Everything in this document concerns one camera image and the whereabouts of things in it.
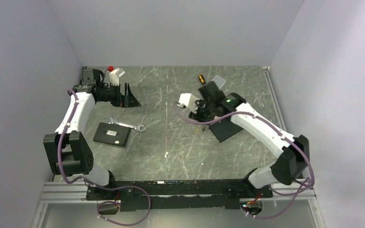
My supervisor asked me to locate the black flat rectangular pad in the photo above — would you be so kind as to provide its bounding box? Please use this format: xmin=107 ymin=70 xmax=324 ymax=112
xmin=209 ymin=118 xmax=243 ymax=143

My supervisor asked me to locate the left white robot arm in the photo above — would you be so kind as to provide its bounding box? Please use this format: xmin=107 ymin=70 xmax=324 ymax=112
xmin=43 ymin=66 xmax=141 ymax=200

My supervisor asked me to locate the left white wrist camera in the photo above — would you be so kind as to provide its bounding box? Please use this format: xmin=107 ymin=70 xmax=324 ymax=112
xmin=106 ymin=66 xmax=125 ymax=86

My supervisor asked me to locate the white square box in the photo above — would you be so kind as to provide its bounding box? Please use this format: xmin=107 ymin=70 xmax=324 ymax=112
xmin=212 ymin=76 xmax=226 ymax=89

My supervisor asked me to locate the silver open-end wrench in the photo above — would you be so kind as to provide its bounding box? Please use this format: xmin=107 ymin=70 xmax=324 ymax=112
xmin=105 ymin=116 xmax=146 ymax=132

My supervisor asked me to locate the black box with label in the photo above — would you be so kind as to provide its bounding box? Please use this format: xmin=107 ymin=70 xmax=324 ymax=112
xmin=93 ymin=123 xmax=131 ymax=147

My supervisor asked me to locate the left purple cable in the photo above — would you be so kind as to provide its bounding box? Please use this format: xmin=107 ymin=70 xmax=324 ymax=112
xmin=57 ymin=89 xmax=152 ymax=227

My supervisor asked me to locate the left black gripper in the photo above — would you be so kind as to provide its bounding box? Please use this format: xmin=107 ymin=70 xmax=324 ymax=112
xmin=97 ymin=82 xmax=141 ymax=108

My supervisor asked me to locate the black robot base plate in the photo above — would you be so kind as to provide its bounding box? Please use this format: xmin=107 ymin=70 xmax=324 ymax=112
xmin=86 ymin=179 xmax=273 ymax=212

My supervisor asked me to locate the purple cable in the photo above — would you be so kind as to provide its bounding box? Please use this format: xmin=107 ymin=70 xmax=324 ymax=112
xmin=57 ymin=89 xmax=152 ymax=227
xmin=175 ymin=105 xmax=316 ymax=220

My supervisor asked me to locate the aluminium frame rail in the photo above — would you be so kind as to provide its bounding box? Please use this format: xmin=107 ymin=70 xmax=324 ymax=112
xmin=39 ymin=182 xmax=88 ymax=204

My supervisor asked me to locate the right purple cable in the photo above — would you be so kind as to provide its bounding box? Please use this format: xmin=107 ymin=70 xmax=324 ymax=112
xmin=175 ymin=105 xmax=316 ymax=220

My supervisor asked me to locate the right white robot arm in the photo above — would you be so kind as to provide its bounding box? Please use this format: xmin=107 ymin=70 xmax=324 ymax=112
xmin=178 ymin=82 xmax=310 ymax=197

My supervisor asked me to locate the yellow black screwdriver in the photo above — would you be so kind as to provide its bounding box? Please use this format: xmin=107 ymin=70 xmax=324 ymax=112
xmin=198 ymin=74 xmax=206 ymax=85

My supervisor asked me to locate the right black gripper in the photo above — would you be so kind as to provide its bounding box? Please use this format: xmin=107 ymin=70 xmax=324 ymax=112
xmin=188 ymin=98 xmax=215 ymax=126

